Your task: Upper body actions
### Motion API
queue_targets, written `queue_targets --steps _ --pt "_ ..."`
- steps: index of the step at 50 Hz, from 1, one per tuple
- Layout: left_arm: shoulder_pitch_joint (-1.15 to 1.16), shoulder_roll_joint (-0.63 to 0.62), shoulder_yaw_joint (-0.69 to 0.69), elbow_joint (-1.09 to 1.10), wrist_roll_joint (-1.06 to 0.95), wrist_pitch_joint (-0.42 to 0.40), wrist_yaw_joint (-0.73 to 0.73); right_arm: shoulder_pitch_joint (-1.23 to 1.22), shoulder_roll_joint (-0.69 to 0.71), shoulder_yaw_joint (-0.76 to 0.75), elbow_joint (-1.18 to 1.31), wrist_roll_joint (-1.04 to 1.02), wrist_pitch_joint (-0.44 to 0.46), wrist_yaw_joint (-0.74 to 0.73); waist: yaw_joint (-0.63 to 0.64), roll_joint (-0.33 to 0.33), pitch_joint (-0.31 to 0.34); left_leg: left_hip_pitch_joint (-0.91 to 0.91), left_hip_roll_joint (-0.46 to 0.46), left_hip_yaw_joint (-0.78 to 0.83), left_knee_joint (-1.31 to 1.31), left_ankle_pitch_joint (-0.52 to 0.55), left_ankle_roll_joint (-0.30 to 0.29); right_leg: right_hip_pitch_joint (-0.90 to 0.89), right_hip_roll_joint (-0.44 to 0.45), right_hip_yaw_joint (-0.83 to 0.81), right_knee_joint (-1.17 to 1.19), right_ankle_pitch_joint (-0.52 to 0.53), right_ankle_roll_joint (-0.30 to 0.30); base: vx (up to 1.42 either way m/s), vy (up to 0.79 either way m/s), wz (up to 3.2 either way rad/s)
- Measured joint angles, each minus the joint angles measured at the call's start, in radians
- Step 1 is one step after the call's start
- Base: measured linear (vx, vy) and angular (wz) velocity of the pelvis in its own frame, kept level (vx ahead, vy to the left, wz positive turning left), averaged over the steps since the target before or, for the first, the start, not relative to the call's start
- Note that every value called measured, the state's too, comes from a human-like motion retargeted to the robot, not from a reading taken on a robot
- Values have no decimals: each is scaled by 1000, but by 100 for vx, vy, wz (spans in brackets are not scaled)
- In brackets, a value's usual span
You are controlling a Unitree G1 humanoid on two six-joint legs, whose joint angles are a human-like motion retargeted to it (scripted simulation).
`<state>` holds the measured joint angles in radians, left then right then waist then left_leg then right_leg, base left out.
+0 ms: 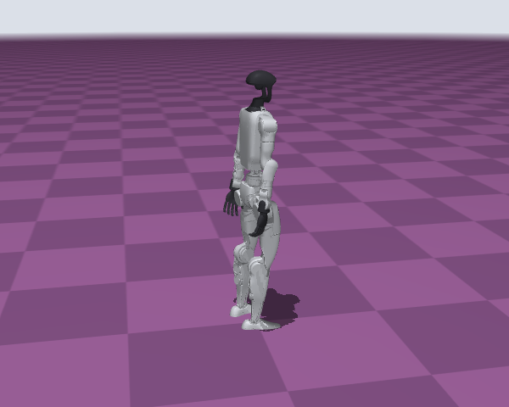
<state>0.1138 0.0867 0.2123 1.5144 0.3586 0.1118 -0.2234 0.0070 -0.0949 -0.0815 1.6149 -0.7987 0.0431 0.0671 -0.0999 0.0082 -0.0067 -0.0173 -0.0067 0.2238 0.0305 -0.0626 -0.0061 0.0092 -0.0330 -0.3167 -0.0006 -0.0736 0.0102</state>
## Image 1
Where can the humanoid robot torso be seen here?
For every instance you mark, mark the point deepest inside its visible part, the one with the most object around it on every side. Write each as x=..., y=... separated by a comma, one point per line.
x=249, y=148

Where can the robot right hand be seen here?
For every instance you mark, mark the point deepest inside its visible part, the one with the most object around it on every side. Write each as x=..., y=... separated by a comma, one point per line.
x=262, y=220

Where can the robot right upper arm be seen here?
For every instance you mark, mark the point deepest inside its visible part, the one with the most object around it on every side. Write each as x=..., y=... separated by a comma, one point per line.
x=267, y=128

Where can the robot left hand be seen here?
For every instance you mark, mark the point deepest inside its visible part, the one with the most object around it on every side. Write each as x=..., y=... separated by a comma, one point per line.
x=230, y=198

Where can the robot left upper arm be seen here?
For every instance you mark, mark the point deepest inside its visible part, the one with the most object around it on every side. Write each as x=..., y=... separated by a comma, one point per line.
x=237, y=145

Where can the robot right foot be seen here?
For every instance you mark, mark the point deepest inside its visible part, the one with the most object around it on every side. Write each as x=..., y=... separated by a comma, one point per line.
x=263, y=325

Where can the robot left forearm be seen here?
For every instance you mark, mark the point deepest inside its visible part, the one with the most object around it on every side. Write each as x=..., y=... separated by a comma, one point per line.
x=237, y=174

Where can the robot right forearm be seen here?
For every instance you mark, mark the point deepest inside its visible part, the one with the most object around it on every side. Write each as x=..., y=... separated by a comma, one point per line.
x=266, y=180

